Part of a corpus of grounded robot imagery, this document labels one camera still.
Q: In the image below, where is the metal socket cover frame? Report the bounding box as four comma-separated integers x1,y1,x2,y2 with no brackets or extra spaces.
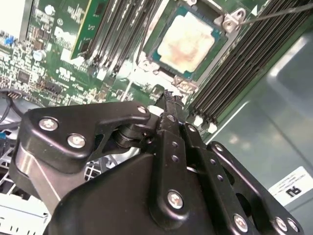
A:
172,75,198,95

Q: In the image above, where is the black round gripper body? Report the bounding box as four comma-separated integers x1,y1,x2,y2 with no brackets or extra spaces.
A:
45,154,232,235

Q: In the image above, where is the silver topped CPU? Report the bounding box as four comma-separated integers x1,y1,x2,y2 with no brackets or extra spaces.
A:
150,6,222,82

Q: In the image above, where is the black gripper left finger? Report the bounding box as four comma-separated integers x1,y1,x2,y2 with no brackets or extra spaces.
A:
9,90,193,225

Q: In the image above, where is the thin wire locking lever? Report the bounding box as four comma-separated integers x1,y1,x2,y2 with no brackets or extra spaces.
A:
240,3,313,25

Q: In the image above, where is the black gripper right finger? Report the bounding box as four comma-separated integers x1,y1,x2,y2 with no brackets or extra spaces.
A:
174,95,305,235

